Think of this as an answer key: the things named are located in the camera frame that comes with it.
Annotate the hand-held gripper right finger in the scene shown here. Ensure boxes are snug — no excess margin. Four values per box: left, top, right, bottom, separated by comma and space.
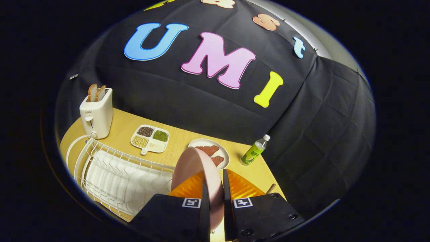
222, 169, 305, 242

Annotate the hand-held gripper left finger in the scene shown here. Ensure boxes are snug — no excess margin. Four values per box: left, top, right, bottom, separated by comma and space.
129, 170, 211, 242

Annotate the pink plate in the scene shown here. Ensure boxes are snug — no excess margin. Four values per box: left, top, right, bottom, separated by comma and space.
171, 147, 225, 231

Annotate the white wire dish rack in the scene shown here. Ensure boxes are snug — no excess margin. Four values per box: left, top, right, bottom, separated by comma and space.
73, 138, 175, 222

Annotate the beige plate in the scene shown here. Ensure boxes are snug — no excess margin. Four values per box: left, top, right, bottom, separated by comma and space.
188, 138, 230, 170

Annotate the green label drink bottle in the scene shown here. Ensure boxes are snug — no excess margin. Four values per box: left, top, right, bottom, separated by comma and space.
240, 134, 271, 166

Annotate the white divided bean tray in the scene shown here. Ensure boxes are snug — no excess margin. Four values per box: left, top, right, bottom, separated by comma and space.
130, 125, 170, 155

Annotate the black backdrop cloth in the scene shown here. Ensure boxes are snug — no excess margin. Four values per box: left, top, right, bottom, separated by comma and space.
55, 0, 376, 219

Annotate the white toaster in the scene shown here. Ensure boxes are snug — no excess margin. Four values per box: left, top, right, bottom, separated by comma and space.
79, 88, 113, 139

